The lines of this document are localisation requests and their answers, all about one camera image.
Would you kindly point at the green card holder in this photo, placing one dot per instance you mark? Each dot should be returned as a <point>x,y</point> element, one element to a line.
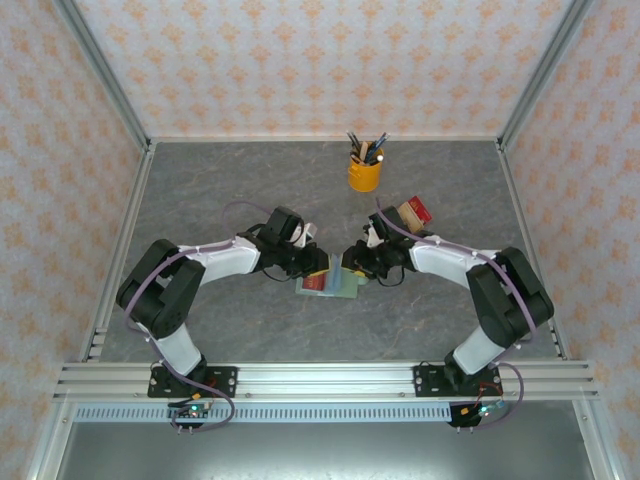
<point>345,292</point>

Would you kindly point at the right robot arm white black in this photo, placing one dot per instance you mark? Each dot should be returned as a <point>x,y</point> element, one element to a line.
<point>510,295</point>

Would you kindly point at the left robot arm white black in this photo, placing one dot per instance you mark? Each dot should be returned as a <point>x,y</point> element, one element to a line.
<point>160,295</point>

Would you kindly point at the wooden card box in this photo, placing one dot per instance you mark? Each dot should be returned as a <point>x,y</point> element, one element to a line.
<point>409,216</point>

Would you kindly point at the red card pack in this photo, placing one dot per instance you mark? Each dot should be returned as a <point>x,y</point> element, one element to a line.
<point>421,209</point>

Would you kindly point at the yellow pen cup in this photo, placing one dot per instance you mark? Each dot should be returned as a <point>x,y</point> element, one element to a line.
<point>365,177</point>

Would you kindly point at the white tipped pen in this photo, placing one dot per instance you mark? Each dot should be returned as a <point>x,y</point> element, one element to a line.
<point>381,157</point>

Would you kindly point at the tan wooden stick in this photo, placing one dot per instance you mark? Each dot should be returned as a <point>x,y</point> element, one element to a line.
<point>365,151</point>

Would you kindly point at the blue pen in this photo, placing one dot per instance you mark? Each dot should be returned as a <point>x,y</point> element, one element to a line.
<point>380,146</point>

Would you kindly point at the dark pen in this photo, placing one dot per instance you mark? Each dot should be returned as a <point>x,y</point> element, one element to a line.
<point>354,145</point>

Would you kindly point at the grey metal shelf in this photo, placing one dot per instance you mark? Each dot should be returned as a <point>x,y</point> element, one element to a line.
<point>325,455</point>

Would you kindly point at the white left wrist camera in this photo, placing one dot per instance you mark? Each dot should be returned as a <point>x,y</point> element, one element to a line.
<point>302,235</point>

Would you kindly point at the aluminium front rail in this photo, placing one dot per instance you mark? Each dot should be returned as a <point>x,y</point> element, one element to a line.
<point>325,382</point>

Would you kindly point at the aluminium back rail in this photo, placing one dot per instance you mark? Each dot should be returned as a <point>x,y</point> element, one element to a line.
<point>250,139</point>

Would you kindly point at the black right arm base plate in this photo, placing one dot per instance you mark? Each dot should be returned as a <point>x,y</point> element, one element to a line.
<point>425,382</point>

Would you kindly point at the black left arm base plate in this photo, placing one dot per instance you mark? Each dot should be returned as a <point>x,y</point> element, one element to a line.
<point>225,380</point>

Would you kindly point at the aluminium side rail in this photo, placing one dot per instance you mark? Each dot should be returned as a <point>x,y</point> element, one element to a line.
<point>120,250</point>
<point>517,200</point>

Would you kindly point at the aluminium corner post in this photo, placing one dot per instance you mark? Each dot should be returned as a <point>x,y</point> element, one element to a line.
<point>100,65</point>
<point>545,65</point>

